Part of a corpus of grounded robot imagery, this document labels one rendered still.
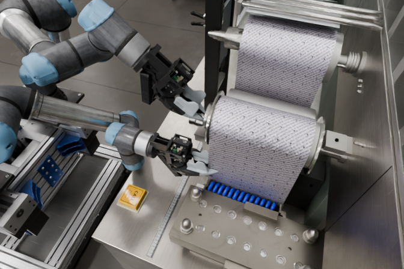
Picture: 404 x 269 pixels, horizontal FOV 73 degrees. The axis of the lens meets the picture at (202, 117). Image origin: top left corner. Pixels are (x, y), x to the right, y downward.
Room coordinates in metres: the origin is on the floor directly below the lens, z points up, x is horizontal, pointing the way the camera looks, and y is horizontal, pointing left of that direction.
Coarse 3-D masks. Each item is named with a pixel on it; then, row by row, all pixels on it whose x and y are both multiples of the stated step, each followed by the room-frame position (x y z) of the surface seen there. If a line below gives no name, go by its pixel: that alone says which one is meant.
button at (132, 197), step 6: (132, 186) 0.44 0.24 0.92; (126, 192) 0.42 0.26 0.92; (132, 192) 0.42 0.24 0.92; (138, 192) 0.42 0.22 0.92; (144, 192) 0.42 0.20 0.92; (120, 198) 0.40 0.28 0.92; (126, 198) 0.40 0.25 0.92; (132, 198) 0.40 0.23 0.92; (138, 198) 0.40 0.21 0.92; (126, 204) 0.38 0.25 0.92; (132, 204) 0.38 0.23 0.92; (138, 204) 0.38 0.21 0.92
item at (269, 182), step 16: (208, 160) 0.42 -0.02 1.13; (224, 160) 0.40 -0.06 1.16; (240, 160) 0.38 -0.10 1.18; (208, 176) 0.42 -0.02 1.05; (224, 176) 0.40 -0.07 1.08; (240, 176) 0.38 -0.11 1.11; (256, 176) 0.37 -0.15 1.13; (272, 176) 0.35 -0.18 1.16; (288, 176) 0.34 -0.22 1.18; (256, 192) 0.36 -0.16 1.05; (272, 192) 0.35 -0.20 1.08; (288, 192) 0.33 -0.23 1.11
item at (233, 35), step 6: (228, 30) 0.72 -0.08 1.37; (234, 30) 0.71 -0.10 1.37; (240, 30) 0.71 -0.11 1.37; (228, 36) 0.70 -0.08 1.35; (234, 36) 0.70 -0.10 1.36; (240, 36) 0.69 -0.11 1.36; (228, 42) 0.69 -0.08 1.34; (234, 42) 0.69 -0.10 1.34; (228, 48) 0.70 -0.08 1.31; (234, 48) 0.69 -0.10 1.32
